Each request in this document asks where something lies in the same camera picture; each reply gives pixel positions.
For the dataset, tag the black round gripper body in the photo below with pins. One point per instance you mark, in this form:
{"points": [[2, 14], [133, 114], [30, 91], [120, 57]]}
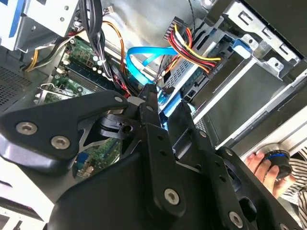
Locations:
{"points": [[115, 198]]}

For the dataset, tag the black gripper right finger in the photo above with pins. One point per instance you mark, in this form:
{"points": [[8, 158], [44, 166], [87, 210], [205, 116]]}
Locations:
{"points": [[239, 172]]}

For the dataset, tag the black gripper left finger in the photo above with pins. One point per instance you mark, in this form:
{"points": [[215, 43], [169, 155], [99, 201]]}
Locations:
{"points": [[45, 122]]}

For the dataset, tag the person's hand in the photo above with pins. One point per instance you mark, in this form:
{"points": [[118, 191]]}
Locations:
{"points": [[261, 170]]}

